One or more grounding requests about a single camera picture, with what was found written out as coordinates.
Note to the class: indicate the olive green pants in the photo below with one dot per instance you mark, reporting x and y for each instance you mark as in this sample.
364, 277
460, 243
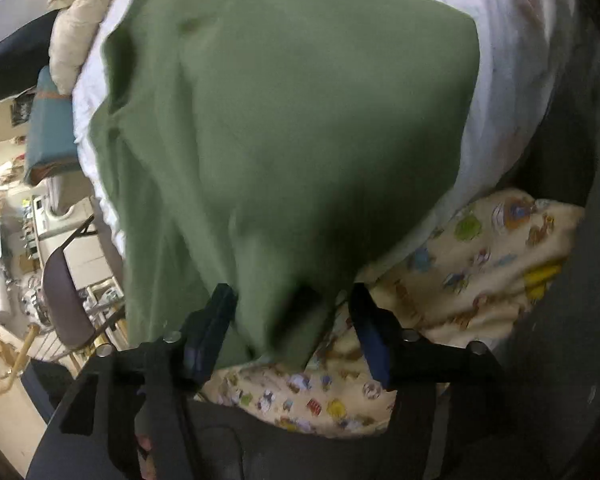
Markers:
276, 146

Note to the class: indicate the white washing machine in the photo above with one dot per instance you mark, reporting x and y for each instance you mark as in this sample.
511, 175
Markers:
48, 224

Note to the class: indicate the person's right hand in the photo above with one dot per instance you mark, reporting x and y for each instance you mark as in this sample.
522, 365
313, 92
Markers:
147, 466

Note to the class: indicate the dark hanging curtain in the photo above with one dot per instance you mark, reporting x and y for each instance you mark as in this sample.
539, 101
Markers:
23, 54

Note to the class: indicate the yellow cartoon print blanket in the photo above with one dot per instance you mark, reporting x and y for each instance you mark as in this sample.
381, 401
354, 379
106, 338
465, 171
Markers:
473, 279

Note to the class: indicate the person's grey trouser leg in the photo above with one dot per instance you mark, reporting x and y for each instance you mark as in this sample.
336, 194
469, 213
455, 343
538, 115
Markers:
551, 358

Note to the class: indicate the cream crumpled duvet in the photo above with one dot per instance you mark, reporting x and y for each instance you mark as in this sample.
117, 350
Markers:
73, 32

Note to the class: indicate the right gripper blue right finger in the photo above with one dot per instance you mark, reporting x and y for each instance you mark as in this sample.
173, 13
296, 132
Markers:
454, 406

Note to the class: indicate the white floral bed sheet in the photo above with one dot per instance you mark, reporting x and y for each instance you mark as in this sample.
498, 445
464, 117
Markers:
524, 46

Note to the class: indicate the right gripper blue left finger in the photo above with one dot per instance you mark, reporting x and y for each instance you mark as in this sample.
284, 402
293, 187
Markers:
92, 433

